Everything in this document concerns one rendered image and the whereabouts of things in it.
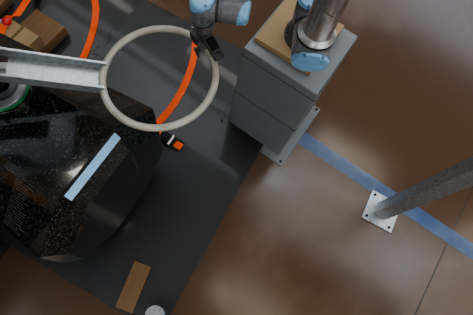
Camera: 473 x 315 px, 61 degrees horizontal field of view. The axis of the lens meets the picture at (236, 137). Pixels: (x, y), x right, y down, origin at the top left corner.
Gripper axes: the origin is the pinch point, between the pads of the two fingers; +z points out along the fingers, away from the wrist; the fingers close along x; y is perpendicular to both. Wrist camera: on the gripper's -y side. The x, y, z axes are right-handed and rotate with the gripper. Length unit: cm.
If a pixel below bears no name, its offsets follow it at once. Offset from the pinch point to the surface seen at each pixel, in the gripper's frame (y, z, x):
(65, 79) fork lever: 16, -9, 55
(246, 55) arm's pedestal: -3.5, 8.4, -18.8
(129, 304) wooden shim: -63, 82, 90
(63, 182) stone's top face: -17, 1, 76
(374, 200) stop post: -92, 93, -64
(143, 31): 21.2, -7.4, 18.1
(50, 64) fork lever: 24, -11, 57
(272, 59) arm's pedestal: -13.5, 4.7, -26.3
